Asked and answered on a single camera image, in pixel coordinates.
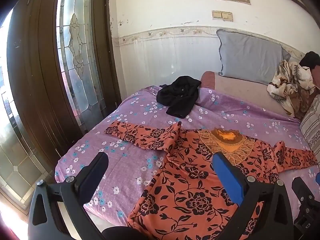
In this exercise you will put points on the beige brown floral blanket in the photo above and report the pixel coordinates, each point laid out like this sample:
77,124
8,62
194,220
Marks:
292,86

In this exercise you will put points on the black crumpled garment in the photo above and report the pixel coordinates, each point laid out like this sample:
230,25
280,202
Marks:
180,96

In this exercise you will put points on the grey pillow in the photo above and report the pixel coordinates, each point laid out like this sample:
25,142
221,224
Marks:
249,58

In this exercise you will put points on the purple floral bed sheet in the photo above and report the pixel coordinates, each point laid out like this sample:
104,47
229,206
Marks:
131,169

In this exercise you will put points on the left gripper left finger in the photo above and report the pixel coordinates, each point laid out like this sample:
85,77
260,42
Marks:
45,218

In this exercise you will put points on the orange black floral garment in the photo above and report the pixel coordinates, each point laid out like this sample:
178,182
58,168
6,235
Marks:
185,199

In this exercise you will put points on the striped pillow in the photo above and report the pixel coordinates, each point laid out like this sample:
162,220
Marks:
310,129

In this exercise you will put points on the beige wall switch plate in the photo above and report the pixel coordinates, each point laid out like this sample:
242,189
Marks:
222,15

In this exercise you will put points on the brown door with stained glass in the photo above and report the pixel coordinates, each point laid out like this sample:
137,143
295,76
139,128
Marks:
58,80

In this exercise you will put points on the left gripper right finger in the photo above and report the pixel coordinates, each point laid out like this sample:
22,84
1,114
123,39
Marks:
275,219

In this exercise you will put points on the dark garment by blanket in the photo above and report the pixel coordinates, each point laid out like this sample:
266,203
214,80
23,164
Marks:
310,60

